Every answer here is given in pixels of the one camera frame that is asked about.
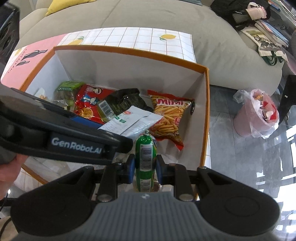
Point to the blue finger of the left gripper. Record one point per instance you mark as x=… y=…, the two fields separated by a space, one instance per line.
x=86 y=122

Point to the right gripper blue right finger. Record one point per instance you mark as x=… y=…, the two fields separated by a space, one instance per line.
x=177 y=176

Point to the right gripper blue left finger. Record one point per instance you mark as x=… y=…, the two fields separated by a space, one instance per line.
x=113 y=175

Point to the red cartoon snack bag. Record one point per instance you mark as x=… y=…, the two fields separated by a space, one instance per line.
x=86 y=102

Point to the green sausage snack tube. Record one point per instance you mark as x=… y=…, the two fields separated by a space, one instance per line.
x=145 y=161

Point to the black green snack bag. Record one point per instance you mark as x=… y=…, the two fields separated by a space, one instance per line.
x=120 y=101

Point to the silver white snack pouch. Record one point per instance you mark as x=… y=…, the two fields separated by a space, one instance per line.
x=131 y=123

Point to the Mimi stick snack bag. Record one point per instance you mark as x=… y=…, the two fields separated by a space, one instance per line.
x=171 y=108

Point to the person's left hand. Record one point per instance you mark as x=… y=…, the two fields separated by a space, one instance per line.
x=9 y=172

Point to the green small snack packet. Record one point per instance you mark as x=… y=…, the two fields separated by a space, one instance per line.
x=65 y=94

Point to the orange cardboard box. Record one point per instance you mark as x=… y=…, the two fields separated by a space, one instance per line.
x=127 y=92

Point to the pink bin with plastic bag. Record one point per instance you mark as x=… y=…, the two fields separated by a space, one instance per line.
x=258 y=116

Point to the yellow cushion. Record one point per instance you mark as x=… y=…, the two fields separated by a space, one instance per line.
x=58 y=5

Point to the pink and white tablecloth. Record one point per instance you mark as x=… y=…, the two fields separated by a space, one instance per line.
x=92 y=44

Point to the beige fabric sofa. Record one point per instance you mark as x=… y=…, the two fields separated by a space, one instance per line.
x=178 y=28

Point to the patterned tote bag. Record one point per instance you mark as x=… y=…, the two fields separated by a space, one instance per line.
x=271 y=53

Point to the black backpack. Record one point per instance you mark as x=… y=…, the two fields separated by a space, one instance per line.
x=225 y=9

